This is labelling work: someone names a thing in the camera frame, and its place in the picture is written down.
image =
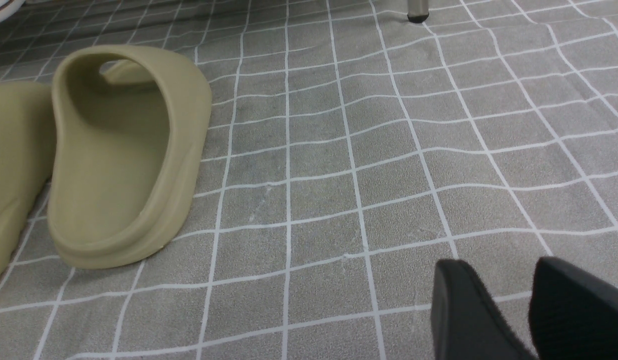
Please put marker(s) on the grey checked floor mat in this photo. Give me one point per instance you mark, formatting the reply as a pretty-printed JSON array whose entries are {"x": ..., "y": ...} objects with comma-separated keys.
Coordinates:
[{"x": 348, "y": 150}]

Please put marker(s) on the olive foam slide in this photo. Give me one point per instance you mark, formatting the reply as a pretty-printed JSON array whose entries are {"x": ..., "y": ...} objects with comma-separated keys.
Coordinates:
[
  {"x": 131, "y": 124},
  {"x": 27, "y": 151}
]

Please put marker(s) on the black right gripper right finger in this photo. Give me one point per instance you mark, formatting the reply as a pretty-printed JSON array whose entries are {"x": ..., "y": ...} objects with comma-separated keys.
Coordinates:
[{"x": 573, "y": 314}]

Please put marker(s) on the olive foam slide right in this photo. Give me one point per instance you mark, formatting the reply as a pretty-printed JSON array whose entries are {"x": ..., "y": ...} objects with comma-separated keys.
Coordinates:
[{"x": 131, "y": 124}]

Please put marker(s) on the navy slip-on shoe right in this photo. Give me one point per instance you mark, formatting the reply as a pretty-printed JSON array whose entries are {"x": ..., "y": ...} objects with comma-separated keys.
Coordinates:
[{"x": 9, "y": 7}]

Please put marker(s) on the metal shoe rack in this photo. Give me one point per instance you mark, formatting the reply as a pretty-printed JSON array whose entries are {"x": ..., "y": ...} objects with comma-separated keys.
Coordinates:
[{"x": 418, "y": 11}]

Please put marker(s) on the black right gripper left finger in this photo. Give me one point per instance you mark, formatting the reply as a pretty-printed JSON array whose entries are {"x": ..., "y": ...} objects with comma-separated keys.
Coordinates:
[{"x": 466, "y": 323}]

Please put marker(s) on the olive foam slide left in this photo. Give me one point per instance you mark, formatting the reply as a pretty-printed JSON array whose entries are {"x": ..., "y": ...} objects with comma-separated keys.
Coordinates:
[{"x": 27, "y": 151}]

